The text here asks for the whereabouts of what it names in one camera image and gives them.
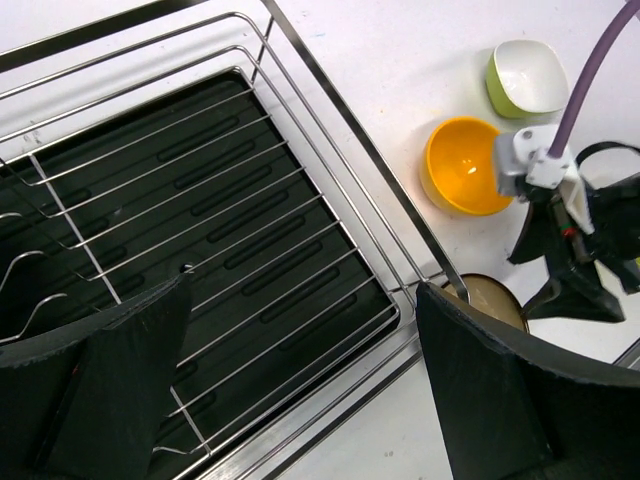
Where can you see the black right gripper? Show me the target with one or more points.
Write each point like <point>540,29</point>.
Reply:
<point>574,289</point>

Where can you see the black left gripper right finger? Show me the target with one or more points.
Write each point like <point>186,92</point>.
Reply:
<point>513,406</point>

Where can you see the black patterned bowl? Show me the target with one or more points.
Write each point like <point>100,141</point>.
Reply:
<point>491,298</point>

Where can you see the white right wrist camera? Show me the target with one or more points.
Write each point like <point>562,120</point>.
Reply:
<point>524,155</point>

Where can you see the steel wire dish rack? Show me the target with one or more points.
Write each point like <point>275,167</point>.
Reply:
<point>60,85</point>

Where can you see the orange bowl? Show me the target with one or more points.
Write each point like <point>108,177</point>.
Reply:
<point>456,172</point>

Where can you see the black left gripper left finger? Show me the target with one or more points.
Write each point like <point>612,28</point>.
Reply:
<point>85,400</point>

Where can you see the white square bowl green outside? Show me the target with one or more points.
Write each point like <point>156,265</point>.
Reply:
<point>525,78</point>

